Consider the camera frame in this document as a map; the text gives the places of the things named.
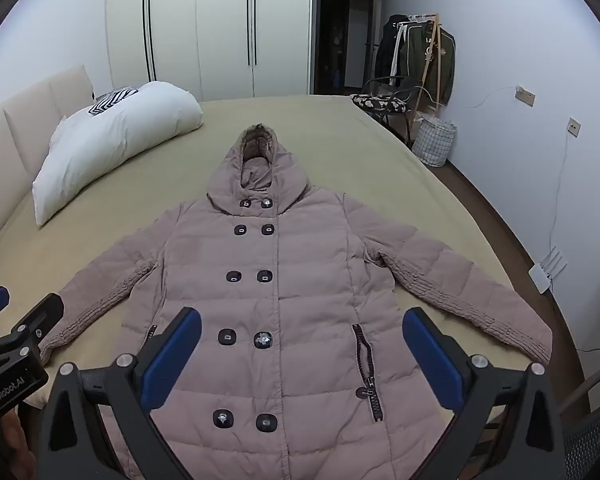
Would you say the mauve hooded down coat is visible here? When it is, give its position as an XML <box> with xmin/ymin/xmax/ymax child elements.
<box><xmin>41</xmin><ymin>124</ymin><xmax>552</xmax><ymax>479</ymax></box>

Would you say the wooden clothes rack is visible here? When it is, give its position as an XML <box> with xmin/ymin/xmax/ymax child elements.
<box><xmin>406</xmin><ymin>13</ymin><xmax>442</xmax><ymax>146</ymax></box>

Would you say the person left hand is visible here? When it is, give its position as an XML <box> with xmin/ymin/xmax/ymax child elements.
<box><xmin>1</xmin><ymin>411</ymin><xmax>36</xmax><ymax>480</ymax></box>

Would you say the white wifi router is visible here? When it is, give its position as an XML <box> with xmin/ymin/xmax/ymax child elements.
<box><xmin>528</xmin><ymin>246</ymin><xmax>568</xmax><ymax>294</ymax></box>

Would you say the black mesh office chair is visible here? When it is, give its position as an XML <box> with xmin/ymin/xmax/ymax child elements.
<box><xmin>559</xmin><ymin>361</ymin><xmax>600</xmax><ymax>480</ymax></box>

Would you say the beige upholstered headboard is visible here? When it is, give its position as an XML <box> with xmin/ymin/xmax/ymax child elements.
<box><xmin>0</xmin><ymin>65</ymin><xmax>95</xmax><ymax>231</ymax></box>

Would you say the white long pillow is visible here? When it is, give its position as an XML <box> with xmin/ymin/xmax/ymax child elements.
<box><xmin>32</xmin><ymin>81</ymin><xmax>204</xmax><ymax>226</ymax></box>

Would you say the white grid laundry basket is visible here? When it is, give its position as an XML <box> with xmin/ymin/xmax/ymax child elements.
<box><xmin>412</xmin><ymin>114</ymin><xmax>457</xmax><ymax>168</ymax></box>

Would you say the black white striped pillow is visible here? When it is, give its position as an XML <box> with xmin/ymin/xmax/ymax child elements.
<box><xmin>88</xmin><ymin>87</ymin><xmax>138</xmax><ymax>116</ymax></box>

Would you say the beige bed sheet mattress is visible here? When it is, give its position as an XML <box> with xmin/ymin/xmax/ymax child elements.
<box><xmin>0</xmin><ymin>93</ymin><xmax>577</xmax><ymax>480</ymax></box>

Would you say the black chair with floral cushion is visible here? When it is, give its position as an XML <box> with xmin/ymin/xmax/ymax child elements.
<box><xmin>350</xmin><ymin>75</ymin><xmax>422</xmax><ymax>145</ymax></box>

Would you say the black hanging garment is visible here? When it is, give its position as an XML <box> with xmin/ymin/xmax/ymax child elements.
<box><xmin>374</xmin><ymin>14</ymin><xmax>407</xmax><ymax>78</ymax></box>

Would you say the white hanging garment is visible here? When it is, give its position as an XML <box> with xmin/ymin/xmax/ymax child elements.
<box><xmin>389</xmin><ymin>22</ymin><xmax>410</xmax><ymax>86</ymax></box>

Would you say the white power cable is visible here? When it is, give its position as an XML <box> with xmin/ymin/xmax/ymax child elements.
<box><xmin>549</xmin><ymin>129</ymin><xmax>600</xmax><ymax>354</ymax></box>

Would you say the wall power socket upper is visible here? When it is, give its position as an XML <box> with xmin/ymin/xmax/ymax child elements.
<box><xmin>515</xmin><ymin>86</ymin><xmax>535</xmax><ymax>107</ymax></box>

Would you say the white wardrobe with handles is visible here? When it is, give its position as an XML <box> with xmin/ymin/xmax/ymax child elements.
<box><xmin>106</xmin><ymin>0</ymin><xmax>311</xmax><ymax>101</ymax></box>

